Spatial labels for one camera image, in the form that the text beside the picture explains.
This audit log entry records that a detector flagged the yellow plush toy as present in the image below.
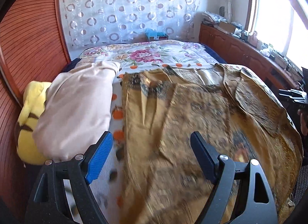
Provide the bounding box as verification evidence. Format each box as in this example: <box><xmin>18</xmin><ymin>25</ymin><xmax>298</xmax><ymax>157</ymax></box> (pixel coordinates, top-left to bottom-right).
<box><xmin>16</xmin><ymin>81</ymin><xmax>51</xmax><ymax>166</ymax></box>

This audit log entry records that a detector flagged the stack of folded cloths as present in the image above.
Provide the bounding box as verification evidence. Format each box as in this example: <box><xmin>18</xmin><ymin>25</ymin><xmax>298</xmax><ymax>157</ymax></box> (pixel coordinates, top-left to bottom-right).
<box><xmin>202</xmin><ymin>11</ymin><xmax>227</xmax><ymax>24</ymax></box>

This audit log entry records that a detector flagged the window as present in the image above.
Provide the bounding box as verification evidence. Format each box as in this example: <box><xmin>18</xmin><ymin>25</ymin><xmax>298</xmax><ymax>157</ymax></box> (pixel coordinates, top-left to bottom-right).
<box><xmin>253</xmin><ymin>0</ymin><xmax>307</xmax><ymax>68</ymax></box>

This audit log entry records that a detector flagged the cardboard box on cabinet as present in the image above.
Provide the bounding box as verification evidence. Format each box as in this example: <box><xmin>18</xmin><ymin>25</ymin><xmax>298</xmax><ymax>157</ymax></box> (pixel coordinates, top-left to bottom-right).
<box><xmin>217</xmin><ymin>21</ymin><xmax>237</xmax><ymax>34</ymax></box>

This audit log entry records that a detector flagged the beige folded garment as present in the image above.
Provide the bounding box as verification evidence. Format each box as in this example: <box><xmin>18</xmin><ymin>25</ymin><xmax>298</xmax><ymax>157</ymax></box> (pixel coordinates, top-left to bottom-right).
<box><xmin>33</xmin><ymin>61</ymin><xmax>120</xmax><ymax>161</ymax></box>

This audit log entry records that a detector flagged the blue box on headboard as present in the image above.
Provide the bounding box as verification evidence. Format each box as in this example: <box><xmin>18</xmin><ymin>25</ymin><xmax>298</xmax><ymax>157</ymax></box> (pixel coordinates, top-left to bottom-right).
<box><xmin>145</xmin><ymin>28</ymin><xmax>169</xmax><ymax>41</ymax></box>

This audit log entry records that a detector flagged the floral bed blanket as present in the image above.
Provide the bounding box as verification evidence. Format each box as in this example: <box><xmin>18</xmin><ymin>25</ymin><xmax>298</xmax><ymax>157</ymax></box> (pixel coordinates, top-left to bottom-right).
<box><xmin>78</xmin><ymin>40</ymin><xmax>218</xmax><ymax>69</ymax></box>

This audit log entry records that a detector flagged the person right hand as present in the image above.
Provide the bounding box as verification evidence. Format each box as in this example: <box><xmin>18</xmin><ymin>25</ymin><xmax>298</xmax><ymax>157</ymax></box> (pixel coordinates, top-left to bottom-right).
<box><xmin>298</xmin><ymin>109</ymin><xmax>308</xmax><ymax>136</ymax></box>

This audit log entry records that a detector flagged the orange dotted white sheet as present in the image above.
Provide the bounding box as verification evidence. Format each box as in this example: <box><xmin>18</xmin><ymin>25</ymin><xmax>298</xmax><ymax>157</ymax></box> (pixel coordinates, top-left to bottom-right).
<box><xmin>63</xmin><ymin>63</ymin><xmax>205</xmax><ymax>224</ymax></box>

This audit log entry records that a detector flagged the brown patterned garment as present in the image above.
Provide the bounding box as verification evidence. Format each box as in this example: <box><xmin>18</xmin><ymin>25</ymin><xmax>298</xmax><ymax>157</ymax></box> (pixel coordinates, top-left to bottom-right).
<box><xmin>120</xmin><ymin>64</ymin><xmax>303</xmax><ymax>223</ymax></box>

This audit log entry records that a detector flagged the pink bottle on cabinet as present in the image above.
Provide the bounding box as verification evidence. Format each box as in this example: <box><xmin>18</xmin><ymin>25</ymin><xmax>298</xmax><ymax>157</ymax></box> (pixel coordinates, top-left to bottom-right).
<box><xmin>247</xmin><ymin>31</ymin><xmax>258</xmax><ymax>47</ymax></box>

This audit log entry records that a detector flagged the long wooden cabinet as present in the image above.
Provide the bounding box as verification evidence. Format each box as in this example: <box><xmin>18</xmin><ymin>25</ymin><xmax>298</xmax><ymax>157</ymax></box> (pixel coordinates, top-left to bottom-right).
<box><xmin>199</xmin><ymin>24</ymin><xmax>296</xmax><ymax>89</ymax></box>

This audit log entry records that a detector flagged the white circle pattern curtain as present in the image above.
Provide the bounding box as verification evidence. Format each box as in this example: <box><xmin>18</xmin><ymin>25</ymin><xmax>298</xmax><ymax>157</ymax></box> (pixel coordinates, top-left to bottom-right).
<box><xmin>59</xmin><ymin>0</ymin><xmax>200</xmax><ymax>51</ymax></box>

